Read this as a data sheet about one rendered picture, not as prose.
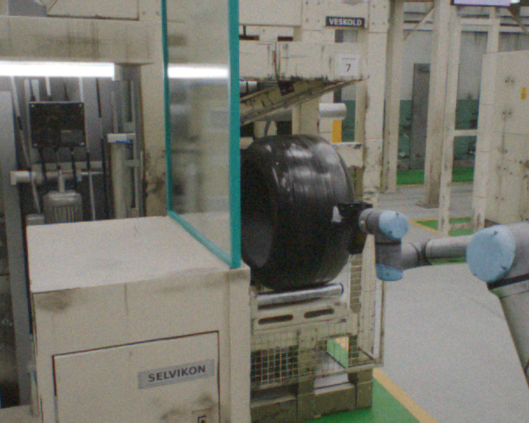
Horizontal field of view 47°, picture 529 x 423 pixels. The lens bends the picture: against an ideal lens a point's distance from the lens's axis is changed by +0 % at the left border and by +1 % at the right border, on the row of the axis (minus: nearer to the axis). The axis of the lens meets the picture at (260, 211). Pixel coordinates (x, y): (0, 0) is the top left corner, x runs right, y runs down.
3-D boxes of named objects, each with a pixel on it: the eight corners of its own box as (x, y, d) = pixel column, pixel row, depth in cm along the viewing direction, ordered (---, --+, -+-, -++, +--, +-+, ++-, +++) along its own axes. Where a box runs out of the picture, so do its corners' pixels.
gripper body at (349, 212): (358, 200, 189) (379, 203, 178) (359, 227, 190) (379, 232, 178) (336, 202, 186) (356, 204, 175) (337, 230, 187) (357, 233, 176)
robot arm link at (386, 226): (386, 244, 161) (385, 212, 161) (365, 240, 172) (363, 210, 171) (411, 241, 164) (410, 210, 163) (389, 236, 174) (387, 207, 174)
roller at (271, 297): (247, 296, 209) (250, 308, 208) (251, 292, 206) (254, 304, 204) (337, 285, 222) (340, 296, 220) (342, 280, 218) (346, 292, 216)
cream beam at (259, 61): (218, 81, 220) (218, 39, 217) (199, 82, 243) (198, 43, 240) (363, 81, 242) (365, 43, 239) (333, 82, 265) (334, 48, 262)
